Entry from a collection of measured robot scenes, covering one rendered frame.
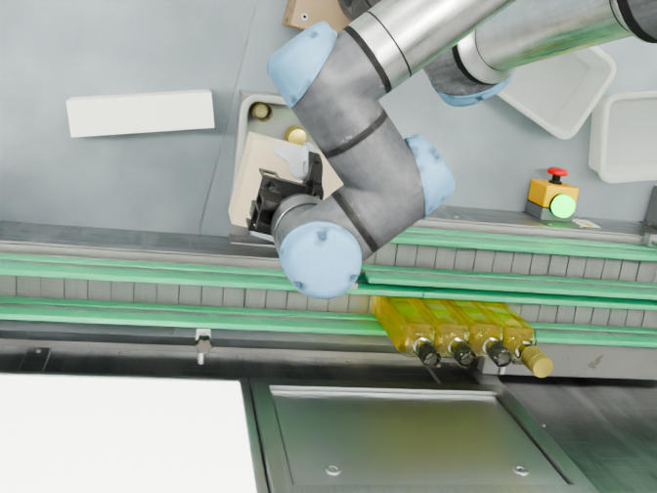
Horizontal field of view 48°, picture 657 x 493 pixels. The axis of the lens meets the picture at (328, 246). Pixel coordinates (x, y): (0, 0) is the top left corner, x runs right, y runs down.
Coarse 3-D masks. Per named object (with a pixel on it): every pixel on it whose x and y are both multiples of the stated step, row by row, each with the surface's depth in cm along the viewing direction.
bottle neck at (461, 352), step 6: (450, 342) 117; (456, 342) 116; (462, 342) 116; (450, 348) 117; (456, 348) 115; (462, 348) 114; (468, 348) 114; (456, 354) 114; (462, 354) 113; (468, 354) 115; (474, 354) 113; (456, 360) 115; (462, 360) 115; (468, 360) 115; (474, 360) 114; (462, 366) 114; (468, 366) 114
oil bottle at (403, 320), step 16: (384, 304) 128; (400, 304) 126; (416, 304) 127; (384, 320) 128; (400, 320) 120; (416, 320) 120; (400, 336) 119; (416, 336) 116; (432, 336) 117; (400, 352) 119
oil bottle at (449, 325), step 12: (420, 300) 129; (432, 300) 129; (444, 300) 130; (432, 312) 123; (444, 312) 124; (456, 312) 125; (444, 324) 119; (456, 324) 120; (444, 336) 118; (456, 336) 118; (468, 336) 118; (444, 348) 118
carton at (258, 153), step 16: (256, 144) 99; (272, 144) 100; (288, 144) 105; (256, 160) 100; (272, 160) 100; (240, 176) 104; (256, 176) 101; (288, 176) 102; (336, 176) 103; (240, 192) 101; (256, 192) 101; (240, 208) 102; (240, 224) 102
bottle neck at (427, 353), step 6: (420, 342) 115; (426, 342) 114; (414, 348) 116; (420, 348) 114; (426, 348) 113; (432, 348) 113; (420, 354) 113; (426, 354) 112; (432, 354) 115; (438, 354) 112; (420, 360) 113; (426, 360) 114; (432, 360) 114; (438, 360) 112; (426, 366) 112; (432, 366) 112
